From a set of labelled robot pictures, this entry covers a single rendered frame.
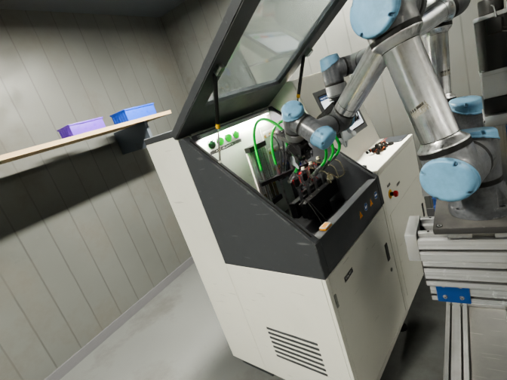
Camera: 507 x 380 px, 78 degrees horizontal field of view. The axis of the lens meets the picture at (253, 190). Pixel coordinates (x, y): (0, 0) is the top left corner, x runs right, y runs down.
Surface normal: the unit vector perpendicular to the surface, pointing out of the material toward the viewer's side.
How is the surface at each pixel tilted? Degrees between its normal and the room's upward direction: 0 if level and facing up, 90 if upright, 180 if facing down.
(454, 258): 90
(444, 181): 97
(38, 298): 90
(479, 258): 90
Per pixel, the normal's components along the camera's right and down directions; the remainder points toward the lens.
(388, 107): -0.51, 0.39
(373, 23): -0.79, 0.23
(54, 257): 0.81, -0.11
